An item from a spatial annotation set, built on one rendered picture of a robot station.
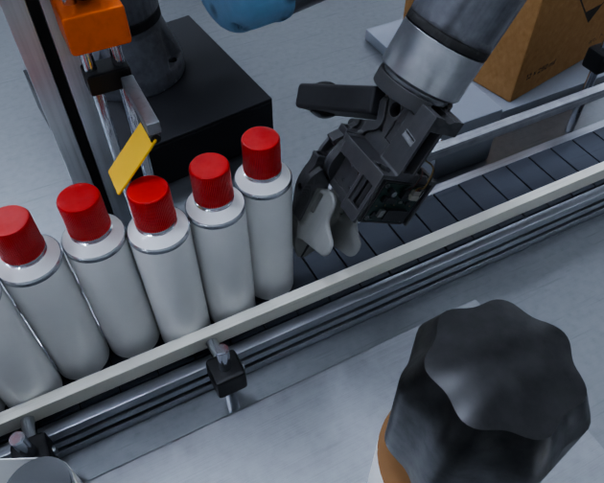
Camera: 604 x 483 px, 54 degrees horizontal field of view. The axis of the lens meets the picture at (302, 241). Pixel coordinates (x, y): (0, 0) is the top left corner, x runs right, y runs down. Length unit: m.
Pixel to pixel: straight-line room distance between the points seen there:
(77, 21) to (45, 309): 0.22
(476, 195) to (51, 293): 0.50
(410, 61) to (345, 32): 0.67
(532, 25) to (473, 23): 0.44
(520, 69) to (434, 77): 0.48
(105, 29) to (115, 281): 0.20
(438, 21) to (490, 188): 0.35
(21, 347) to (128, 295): 0.09
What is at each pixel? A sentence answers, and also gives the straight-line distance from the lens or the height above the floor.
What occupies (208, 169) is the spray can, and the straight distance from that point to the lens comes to 0.48.
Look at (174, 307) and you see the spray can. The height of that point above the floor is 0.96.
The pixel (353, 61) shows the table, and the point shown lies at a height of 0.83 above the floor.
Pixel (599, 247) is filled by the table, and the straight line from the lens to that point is 0.84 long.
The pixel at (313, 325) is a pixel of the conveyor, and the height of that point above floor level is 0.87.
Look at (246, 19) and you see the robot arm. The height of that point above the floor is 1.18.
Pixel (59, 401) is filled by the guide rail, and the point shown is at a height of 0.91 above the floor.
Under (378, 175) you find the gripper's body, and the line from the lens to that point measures 0.49.
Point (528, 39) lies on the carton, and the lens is 0.93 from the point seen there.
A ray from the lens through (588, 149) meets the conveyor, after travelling 0.89.
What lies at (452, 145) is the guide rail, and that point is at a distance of 0.71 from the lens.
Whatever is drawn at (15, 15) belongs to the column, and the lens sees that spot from 0.53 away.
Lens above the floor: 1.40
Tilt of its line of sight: 49 degrees down
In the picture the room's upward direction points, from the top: straight up
